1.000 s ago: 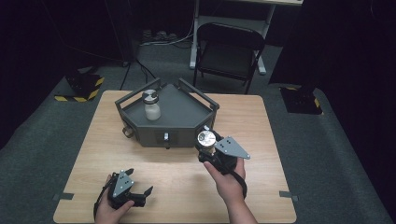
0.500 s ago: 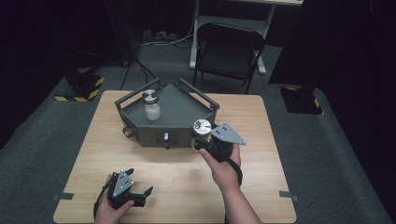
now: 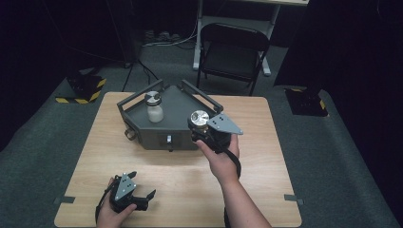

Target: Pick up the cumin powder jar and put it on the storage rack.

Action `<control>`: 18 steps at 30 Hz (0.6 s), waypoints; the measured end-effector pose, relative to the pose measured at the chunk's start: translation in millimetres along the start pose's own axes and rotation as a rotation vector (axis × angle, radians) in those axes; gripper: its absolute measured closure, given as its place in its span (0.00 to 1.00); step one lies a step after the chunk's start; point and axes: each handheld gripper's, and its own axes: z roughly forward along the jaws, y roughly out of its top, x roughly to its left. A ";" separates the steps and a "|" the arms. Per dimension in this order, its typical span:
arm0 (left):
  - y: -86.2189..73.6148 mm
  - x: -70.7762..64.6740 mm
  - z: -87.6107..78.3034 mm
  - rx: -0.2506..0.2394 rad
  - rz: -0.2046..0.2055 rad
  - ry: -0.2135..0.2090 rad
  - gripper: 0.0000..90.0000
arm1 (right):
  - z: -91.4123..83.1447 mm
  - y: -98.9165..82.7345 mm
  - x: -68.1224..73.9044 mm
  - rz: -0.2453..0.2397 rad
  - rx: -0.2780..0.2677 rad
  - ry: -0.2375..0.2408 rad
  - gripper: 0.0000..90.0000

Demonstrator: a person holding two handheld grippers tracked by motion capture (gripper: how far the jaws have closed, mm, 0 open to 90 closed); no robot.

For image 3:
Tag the white jar with silver lid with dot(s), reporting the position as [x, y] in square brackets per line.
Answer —
[154, 109]

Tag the tan jar with silver lid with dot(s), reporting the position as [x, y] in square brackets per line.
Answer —
[199, 118]

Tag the black folding chair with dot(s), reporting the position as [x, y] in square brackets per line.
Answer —
[233, 57]

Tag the grey tape piece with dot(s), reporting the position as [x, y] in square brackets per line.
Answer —
[294, 199]
[64, 199]

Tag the person's left hand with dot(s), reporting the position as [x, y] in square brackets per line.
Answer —
[109, 218]

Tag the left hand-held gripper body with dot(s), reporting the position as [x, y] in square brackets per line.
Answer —
[124, 187]

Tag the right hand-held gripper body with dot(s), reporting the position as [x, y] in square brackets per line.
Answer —
[223, 124]

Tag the dark grey corner tray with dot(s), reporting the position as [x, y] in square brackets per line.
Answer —
[176, 117]

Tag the person's right hand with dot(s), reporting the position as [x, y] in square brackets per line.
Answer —
[221, 164]

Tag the yellow black striped base plate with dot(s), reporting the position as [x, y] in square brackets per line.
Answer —
[85, 90]

